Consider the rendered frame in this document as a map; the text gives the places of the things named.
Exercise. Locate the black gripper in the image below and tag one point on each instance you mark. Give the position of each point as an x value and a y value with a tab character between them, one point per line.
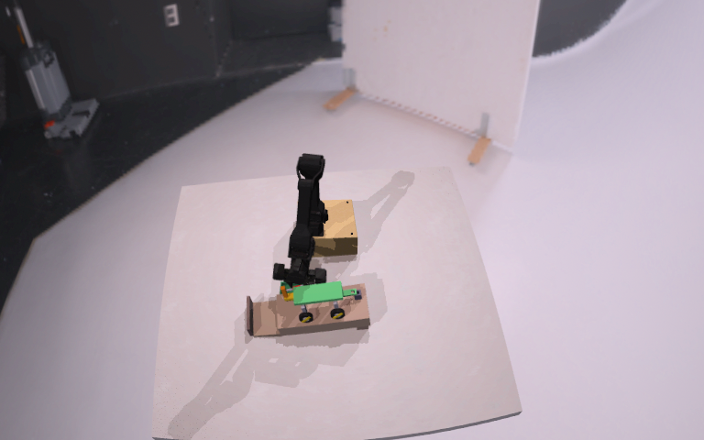
313	276

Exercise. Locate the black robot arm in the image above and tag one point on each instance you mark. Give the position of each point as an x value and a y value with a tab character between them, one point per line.
311	215

